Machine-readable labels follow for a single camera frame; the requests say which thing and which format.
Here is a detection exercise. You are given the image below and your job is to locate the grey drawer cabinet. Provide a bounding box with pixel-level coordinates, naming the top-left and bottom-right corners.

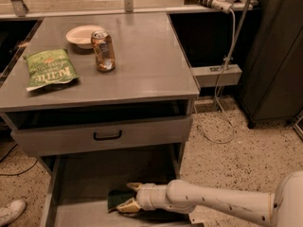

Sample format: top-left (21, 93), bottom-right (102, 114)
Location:
top-left (0, 12), bottom-right (201, 227)

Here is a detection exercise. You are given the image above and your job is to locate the orange soda can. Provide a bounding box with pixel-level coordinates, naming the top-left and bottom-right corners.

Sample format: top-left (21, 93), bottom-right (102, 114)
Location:
top-left (91, 30), bottom-right (116, 73)

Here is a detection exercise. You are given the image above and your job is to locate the grey top drawer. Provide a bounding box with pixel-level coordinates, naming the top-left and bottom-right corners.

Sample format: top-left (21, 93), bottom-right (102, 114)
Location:
top-left (11, 116), bottom-right (192, 156)

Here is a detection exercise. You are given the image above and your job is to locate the green chip bag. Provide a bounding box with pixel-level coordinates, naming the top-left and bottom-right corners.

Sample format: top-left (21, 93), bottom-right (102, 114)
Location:
top-left (24, 49), bottom-right (79, 92)

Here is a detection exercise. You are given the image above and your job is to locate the grey open middle drawer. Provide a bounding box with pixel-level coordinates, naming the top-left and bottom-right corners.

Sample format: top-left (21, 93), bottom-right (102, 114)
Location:
top-left (40, 145), bottom-right (204, 227)

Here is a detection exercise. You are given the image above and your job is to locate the green sponge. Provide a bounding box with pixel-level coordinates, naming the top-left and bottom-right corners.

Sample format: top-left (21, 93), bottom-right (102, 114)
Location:
top-left (107, 190), bottom-right (135, 213)

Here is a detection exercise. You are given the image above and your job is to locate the metal rail shelf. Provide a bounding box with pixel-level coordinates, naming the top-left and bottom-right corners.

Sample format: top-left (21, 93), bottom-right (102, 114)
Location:
top-left (0, 0), bottom-right (259, 21)

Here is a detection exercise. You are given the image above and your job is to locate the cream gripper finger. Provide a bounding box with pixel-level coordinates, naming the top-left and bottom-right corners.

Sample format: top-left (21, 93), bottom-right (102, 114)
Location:
top-left (126, 183), bottom-right (143, 192)
top-left (116, 198), bottom-right (141, 213)

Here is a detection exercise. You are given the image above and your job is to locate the black floor cable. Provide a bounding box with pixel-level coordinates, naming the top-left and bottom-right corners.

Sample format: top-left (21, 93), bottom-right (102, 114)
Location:
top-left (0, 143), bottom-right (39, 177)

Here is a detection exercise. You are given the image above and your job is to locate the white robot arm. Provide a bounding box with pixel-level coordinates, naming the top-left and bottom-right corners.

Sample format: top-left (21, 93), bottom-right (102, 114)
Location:
top-left (116, 171), bottom-right (303, 227)

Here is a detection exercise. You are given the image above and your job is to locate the white shoe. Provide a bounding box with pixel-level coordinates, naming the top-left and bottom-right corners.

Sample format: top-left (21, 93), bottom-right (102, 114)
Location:
top-left (0, 200), bottom-right (27, 227)

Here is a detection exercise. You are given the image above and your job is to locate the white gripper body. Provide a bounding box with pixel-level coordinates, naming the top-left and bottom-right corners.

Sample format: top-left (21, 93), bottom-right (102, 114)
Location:
top-left (135, 183), bottom-right (169, 211)

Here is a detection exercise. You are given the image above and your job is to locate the white cable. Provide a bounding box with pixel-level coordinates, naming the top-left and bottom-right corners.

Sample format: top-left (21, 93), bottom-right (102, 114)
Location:
top-left (192, 8), bottom-right (237, 145)

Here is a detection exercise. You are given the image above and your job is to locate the black drawer handle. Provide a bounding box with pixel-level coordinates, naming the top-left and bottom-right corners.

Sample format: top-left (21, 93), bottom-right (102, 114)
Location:
top-left (93, 130), bottom-right (122, 141)

